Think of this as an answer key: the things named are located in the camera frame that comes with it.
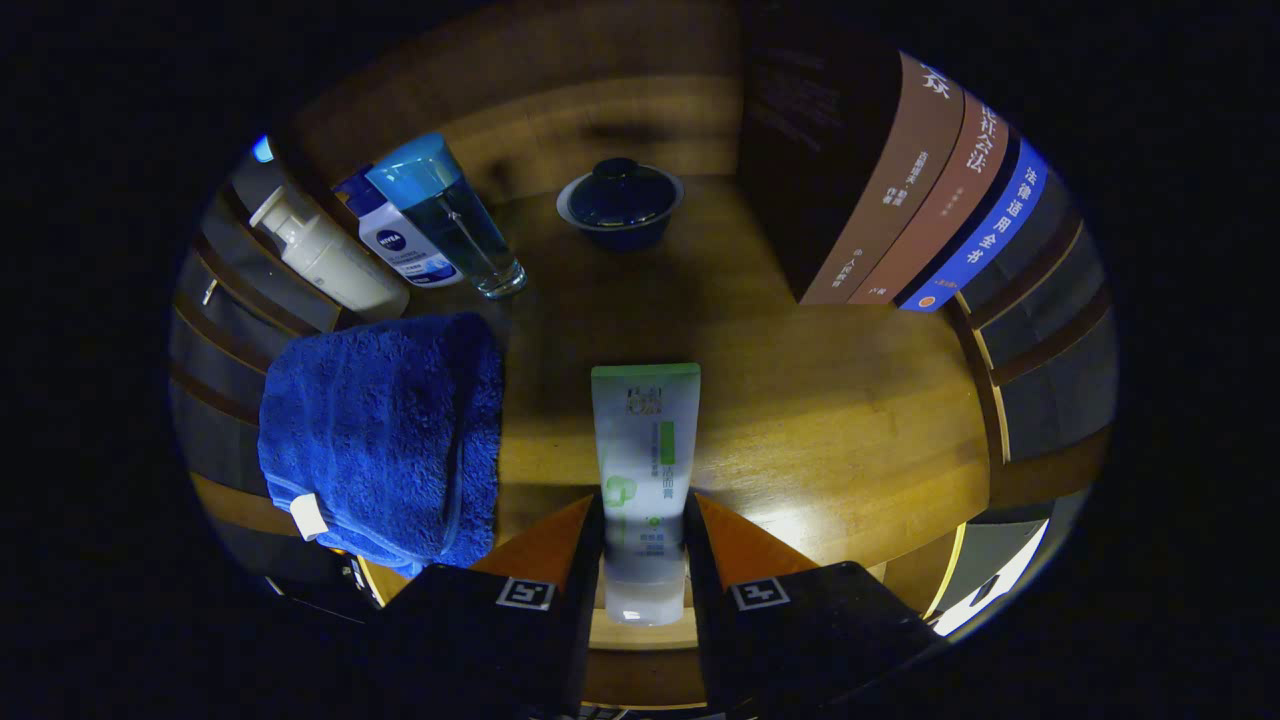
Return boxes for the clear teal bottle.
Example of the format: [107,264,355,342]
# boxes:
[365,133,528,300]

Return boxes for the wooden cabinet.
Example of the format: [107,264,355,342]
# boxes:
[170,5,1119,713]

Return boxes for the white tube with green end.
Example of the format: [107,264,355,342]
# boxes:
[590,363,702,627]

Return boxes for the blue book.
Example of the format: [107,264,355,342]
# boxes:
[897,135,1051,313]

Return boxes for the white pump bottle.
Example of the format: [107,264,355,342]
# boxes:
[248,185,411,321]

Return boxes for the blue folded towel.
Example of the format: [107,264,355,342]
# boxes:
[257,312,504,578]

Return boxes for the reddish brown book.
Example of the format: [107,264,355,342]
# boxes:
[848,92,1011,306]

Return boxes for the dark brown book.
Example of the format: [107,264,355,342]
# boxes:
[740,40,966,306]

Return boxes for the dark blue lidded bowl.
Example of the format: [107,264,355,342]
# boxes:
[556,157,686,253]

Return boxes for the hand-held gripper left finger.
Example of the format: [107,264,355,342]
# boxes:
[380,490,606,720]

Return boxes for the wooden countertop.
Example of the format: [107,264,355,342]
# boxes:
[190,170,1001,651]

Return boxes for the white bottle with blue cap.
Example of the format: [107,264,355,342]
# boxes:
[333,168,466,289]

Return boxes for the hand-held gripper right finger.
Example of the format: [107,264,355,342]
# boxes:
[683,490,946,720]

